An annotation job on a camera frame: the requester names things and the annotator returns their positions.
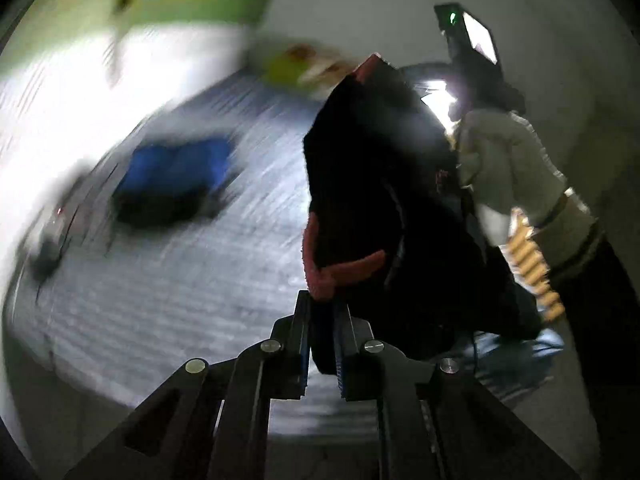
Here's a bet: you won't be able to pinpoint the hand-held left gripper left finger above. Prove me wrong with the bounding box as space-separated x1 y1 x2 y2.
65 290 313 480

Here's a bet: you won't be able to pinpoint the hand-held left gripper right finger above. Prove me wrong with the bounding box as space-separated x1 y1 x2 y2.
332 304 581 480

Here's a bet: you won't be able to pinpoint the black pants with red trim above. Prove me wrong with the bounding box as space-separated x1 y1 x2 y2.
300 52 546 376

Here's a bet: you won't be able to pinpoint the person's right hand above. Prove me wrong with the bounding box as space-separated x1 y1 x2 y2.
456 109 567 227

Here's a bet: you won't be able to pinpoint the striped bed cover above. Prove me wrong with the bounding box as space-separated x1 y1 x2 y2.
10 70 566 436

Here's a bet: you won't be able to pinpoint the blue denim jeans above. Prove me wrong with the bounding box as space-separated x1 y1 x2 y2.
472 327 567 403

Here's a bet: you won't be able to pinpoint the green patterned folded blanket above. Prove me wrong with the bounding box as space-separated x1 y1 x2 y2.
260 42 361 93

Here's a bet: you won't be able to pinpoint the blue garment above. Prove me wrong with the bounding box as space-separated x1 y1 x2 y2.
122 137 236 198

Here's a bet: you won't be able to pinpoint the grey charger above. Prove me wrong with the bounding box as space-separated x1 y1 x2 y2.
27 227 68 283

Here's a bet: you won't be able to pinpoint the wooden slatted bed frame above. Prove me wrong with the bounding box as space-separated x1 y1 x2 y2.
504 209 567 322

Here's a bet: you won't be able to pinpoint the black cable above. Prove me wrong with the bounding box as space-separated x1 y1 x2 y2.
35 195 83 306

